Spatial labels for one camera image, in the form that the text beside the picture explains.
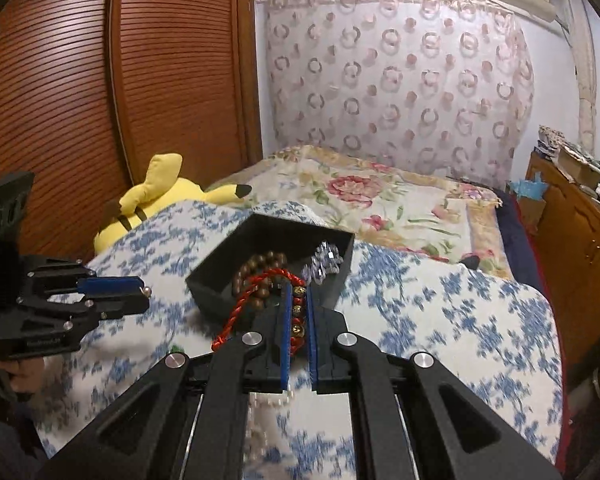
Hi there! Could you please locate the white pearl necklace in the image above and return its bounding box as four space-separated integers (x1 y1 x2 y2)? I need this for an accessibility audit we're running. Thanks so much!
243 389 297 466

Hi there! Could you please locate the black jewelry box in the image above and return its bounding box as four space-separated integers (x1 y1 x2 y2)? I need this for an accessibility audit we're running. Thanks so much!
186 214 354 325

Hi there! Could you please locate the red braided cord necklace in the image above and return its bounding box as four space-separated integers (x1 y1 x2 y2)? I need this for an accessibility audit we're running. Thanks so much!
210 266 309 357

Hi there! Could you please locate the brown wooden bead bracelet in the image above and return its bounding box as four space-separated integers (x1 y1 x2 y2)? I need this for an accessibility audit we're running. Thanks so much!
230 250 289 311

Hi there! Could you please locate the silver chain jewelry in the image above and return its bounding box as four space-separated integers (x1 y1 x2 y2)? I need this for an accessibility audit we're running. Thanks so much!
301 242 343 286

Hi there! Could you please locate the person's left hand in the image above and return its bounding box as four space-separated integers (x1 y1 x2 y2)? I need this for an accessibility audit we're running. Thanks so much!
0 358 45 393

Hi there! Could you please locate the blue floral white quilt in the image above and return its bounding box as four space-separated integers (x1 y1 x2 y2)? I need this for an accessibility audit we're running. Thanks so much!
29 199 566 480

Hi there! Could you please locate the yellow Pikachu plush toy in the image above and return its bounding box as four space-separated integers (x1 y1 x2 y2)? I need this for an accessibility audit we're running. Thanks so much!
93 153 252 255

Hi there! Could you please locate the brown louvered wardrobe door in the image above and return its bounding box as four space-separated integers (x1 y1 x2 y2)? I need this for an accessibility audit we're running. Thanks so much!
0 0 262 258

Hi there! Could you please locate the pink floral beige bedspread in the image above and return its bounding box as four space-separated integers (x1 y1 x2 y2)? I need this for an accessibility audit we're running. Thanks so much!
220 145 513 280

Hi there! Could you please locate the brown wooden sideboard cabinet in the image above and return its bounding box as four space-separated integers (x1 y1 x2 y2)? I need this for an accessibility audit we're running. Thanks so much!
527 153 600 382

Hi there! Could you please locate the blue tissue in box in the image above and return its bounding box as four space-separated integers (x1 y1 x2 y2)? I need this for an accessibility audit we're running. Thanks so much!
508 172 548 200

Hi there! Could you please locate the cardboard box on cabinet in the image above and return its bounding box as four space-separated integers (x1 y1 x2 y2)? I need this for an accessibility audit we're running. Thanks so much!
556 146 600 190

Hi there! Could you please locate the pink circle patterned curtain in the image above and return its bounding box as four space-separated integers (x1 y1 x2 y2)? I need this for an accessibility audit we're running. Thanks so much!
262 0 534 187

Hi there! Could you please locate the beige side curtain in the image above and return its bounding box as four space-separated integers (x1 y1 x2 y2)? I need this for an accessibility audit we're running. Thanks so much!
559 0 597 155

